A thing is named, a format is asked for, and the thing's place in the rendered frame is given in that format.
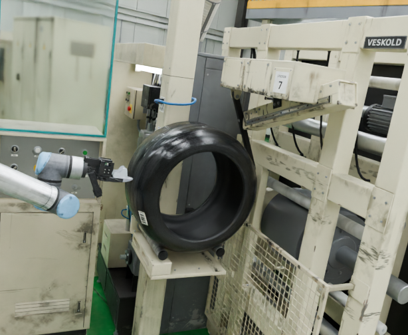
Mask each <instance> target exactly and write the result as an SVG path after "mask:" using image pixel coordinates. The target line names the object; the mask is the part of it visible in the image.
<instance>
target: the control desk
mask: <svg viewBox="0 0 408 335"><path fill-rule="evenodd" d="M106 140H107V139H106V138H101V137H91V136H71V135H62V134H42V133H32V132H13V131H2V130H0V163H1V164H3V165H6V166H8V167H10V168H13V169H15V170H17V171H19V172H21V173H24V174H26V175H28V176H31V177H33V178H35V179H37V177H38V175H36V174H35V168H36V165H37V160H38V157H39V154H40V153H41V152H52V153H54V154H62V155H68V156H76V157H81V158H83V159H84V157H85V156H88V157H89V158H99V157H101V158H105V155H106ZM60 188H61V189H63V190H65V191H67V192H69V193H70V194H73V195H75V196H76V197H77V198H78V200H79V202H80V207H79V210H78V212H77V214H76V215H75V216H74V217H72V218H70V219H63V218H60V217H59V216H58V215H55V214H54V213H51V212H48V211H41V210H39V209H36V208H35V207H34V205H31V204H30V203H27V202H24V201H21V200H20V199H17V198H14V197H11V196H9V195H6V194H4V193H1V192H0V335H86V329H89V327H90V314H91V306H92V292H93V284H94V270H95V262H96V248H97V240H98V227H99V219H100V205H101V198H102V196H101V197H98V198H97V197H96V196H94V194H93V188H92V184H91V182H90V179H89V177H88V174H86V176H85V178H83V177H82V178H80V179H69V178H62V183H61V187H60Z"/></svg>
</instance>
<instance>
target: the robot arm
mask: <svg viewBox="0 0 408 335"><path fill-rule="evenodd" d="M112 162H113V161H112V160H111V159H109V158H101V157H99V158H89V157H88V156H85V157H84V159H83V158H81V157H76V156H68V155H62V154H54V153H52V152H41V153H40V154H39V157H38V160H37V165H36V168H35V174H36V175H38V177H37V179H35V178H33V177H31V176H28V175H26V174H24V173H21V172H19V171H17V170H15V169H13V168H11V167H8V166H6V165H3V164H1V163H0V192H1V193H4V194H6V195H9V196H11V197H14V198H17V199H20V200H21V201H24V202H27V203H30V204H31V205H34V207H35V208H36V209H39V210H41V211H48V212H51V213H54V214H55V215H58V216H59V217H60V218H63V219H70V218H72V217H74V216H75V215H76V214H77V212H78V210H79V207H80V202H79V200H78V198H77V197H76V196H75V195H73V194H70V193H69V192H67V191H65V190H63V189H61V188H60V187H61V183H62V178H69V179H80V178H82V177H83V178H85V176H86V174H88V177H89V179H90V182H91V184H92V188H93V194H94V196H96V197H97V198H98V197H101V196H102V190H101V188H100V187H99V185H98V182H97V179H98V180H100V181H110V182H128V181H132V180H133V178H132V177H128V171H127V169H126V168H125V166H120V167H119V169H114V163H112Z"/></svg>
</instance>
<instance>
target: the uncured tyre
mask: <svg viewBox="0 0 408 335"><path fill-rule="evenodd" d="M202 152H211V153H212V154H213V157H214V158H215V162H216V165H217V179H216V182H215V186H214V188H213V190H212V192H211V194H210V196H209V197H208V198H207V200H206V201H205V202H204V203H203V204H202V205H200V206H199V207H198V208H197V209H194V210H193V211H190V212H189V213H185V214H181V215H168V214H165V213H161V212H160V208H159V198H160V193H161V189H162V186H163V183H164V181H165V179H166V178H167V176H168V175H169V173H170V172H171V170H172V169H173V168H174V167H175V166H176V165H177V164H178V163H180V162H181V161H183V160H184V159H185V158H188V157H189V156H192V155H194V154H198V153H202ZM127 171H128V177H132V178H133V180H132V181H128V182H125V192H126V199H127V202H128V206H129V208H130V211H131V212H132V214H133V216H134V217H135V218H136V220H137V222H138V223H139V224H140V226H141V228H142V229H143V231H144V232H145V234H146V235H147V236H148V237H149V238H150V239H151V240H152V241H154V242H155V243H157V244H158V245H160V246H162V247H164V248H166V249H169V250H170V251H175V252H178V253H200V252H203V251H208V250H210V249H213V248H215V247H217V246H219V245H221V244H223V243H224V242H225V241H227V240H228V239H230V238H231V237H232V236H233V235H234V234H235V233H236V232H237V231H238V230H239V229H240V228H241V227H242V225H243V224H244V222H245V221H246V220H247V217H248V216H249V214H250V212H251V209H252V208H253V204H254V202H255V197H256V187H257V180H256V171H255V166H254V164H253V161H252V159H251V157H250V156H249V153H248V152H247V151H246V149H245V148H244V146H243V145H242V144H241V143H240V142H239V141H238V140H237V139H236V138H234V137H233V136H231V135H230V134H228V133H226V132H224V131H221V130H219V129H216V128H214V127H212V126H210V125H207V124H204V123H201V122H193V121H184V122H176V123H172V124H169V125H166V126H164V127H162V128H160V129H158V130H156V131H155V132H153V133H152V134H150V135H149V136H148V137H147V138H146V139H145V140H144V141H143V142H142V143H141V144H140V145H139V146H138V148H137V149H136V151H135V152H134V154H133V156H132V158H131V160H130V162H129V165H128V168H127ZM138 211H141V212H144V213H145V216H146V220H147V223H148V225H144V224H142V222H141V219H140V216H139V213H138Z"/></svg>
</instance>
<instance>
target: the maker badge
mask: <svg viewBox="0 0 408 335"><path fill-rule="evenodd" d="M406 41H407V36H378V37H365V41H364V44H363V49H405V44H406Z"/></svg>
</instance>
